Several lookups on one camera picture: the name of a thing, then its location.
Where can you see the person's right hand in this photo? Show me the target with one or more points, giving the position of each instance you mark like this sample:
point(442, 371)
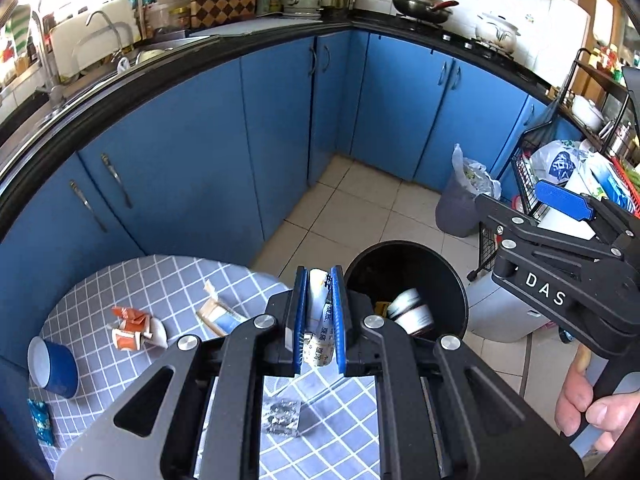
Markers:
point(575, 405)

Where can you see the red plastic tub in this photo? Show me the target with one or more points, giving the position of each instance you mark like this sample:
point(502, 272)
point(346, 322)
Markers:
point(517, 204)

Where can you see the row of blue cabinet doors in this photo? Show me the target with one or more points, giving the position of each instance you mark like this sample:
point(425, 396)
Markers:
point(200, 135)

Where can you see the orange lattice basket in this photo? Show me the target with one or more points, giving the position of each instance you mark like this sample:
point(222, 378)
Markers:
point(631, 180)

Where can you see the green striped cloth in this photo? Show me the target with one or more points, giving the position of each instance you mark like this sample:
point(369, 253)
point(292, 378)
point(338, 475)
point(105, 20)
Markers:
point(19, 25)

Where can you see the black wok with lid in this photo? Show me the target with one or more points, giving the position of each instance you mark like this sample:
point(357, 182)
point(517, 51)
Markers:
point(420, 5)

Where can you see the white plastic bag blue print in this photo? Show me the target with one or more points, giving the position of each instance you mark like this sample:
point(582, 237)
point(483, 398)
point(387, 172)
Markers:
point(555, 162)

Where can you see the tan paper wrapper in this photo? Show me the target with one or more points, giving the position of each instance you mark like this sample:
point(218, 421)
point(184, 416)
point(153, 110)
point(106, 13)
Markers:
point(220, 317)

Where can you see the clear plastic wrapper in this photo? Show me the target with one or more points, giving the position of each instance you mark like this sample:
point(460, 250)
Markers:
point(280, 415)

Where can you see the yellow wrapper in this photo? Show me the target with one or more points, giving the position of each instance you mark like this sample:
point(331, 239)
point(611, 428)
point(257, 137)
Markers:
point(382, 307)

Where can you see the blue snack packet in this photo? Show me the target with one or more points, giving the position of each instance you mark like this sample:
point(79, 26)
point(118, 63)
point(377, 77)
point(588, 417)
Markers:
point(40, 422)

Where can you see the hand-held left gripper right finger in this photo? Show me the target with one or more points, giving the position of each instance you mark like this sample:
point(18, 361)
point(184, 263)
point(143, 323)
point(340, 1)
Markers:
point(340, 320)

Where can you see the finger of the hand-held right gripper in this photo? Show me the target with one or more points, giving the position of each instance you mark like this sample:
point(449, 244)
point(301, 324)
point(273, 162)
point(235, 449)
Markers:
point(565, 200)
point(515, 232)

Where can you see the white casserole pot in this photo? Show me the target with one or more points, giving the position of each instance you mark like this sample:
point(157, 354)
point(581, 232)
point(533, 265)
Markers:
point(495, 30)

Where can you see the black kitchen countertop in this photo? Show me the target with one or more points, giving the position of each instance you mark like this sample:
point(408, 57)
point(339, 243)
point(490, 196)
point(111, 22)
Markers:
point(150, 82)

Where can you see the blue white tissue pack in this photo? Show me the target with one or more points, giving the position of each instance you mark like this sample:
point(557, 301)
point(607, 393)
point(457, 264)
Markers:
point(607, 180)

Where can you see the steel sink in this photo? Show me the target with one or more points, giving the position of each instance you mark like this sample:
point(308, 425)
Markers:
point(165, 45)

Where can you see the white dish drainer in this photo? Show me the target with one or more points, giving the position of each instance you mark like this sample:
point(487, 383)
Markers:
point(75, 45)

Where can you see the steel kitchen faucet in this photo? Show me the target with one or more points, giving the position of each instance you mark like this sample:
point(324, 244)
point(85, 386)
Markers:
point(47, 60)

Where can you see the black gas hob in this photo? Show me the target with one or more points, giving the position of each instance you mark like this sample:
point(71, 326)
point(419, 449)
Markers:
point(457, 40)

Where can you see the black round trash bin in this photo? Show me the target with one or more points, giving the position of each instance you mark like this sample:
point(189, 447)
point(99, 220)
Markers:
point(400, 265)

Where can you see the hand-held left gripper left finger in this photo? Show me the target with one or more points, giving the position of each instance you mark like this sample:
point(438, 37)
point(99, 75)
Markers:
point(300, 310)

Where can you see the clear bin liner bag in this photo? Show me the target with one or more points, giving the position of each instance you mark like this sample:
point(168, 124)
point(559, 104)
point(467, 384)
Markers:
point(475, 172)

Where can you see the thin curved faucet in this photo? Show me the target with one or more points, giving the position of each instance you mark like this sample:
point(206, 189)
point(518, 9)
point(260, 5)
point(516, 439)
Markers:
point(119, 40)

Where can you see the grey waste bin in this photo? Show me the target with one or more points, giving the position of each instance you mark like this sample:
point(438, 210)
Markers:
point(455, 210)

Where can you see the white round cup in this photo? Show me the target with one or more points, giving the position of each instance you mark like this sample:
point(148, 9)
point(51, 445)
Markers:
point(419, 321)
point(405, 300)

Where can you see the orange white carton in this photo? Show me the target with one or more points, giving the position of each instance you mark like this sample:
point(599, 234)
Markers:
point(130, 330)

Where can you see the white blue printed wrapper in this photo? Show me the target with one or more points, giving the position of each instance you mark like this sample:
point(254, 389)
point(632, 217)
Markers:
point(317, 330)

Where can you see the blue cup white inside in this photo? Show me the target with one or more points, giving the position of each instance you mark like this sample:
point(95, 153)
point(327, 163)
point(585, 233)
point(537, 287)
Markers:
point(60, 375)

